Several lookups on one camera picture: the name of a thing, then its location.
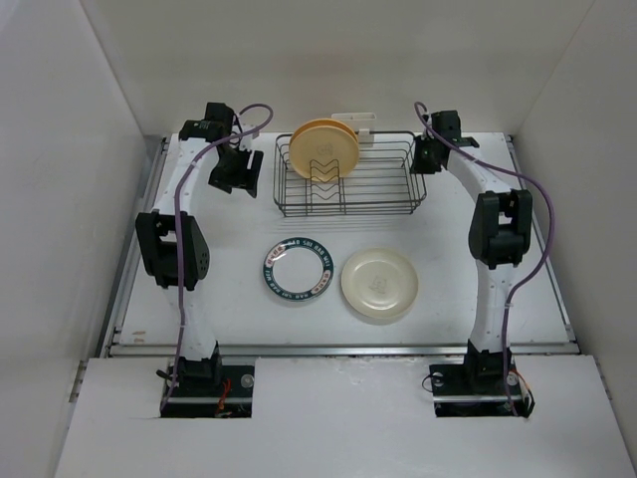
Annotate rear yellow plate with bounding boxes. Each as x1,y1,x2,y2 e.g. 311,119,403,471
291,119,359,154

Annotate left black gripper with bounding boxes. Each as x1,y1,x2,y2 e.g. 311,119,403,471
211,144,261,197

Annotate cream plate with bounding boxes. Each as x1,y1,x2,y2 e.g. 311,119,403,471
340,247,419,326

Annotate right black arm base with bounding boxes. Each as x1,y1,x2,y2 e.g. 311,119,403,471
422,363,535,418

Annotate white cutlery holder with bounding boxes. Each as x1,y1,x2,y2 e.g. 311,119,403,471
331,113,377,144

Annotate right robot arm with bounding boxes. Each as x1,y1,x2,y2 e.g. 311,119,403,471
412,102,532,392

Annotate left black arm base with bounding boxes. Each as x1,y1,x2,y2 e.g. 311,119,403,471
156,355,255,419

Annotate yellow plate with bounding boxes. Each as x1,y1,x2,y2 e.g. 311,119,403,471
289,119,359,182
291,119,359,154

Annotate metal wire dish rack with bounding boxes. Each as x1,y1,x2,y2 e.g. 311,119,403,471
273,130,427,217

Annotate front yellow plate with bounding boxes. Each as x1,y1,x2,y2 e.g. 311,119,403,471
289,119,359,182

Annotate teal banded lettered plate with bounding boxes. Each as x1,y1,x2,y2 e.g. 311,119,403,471
262,236,335,304

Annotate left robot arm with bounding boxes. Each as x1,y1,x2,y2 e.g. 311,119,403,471
135,103,274,395

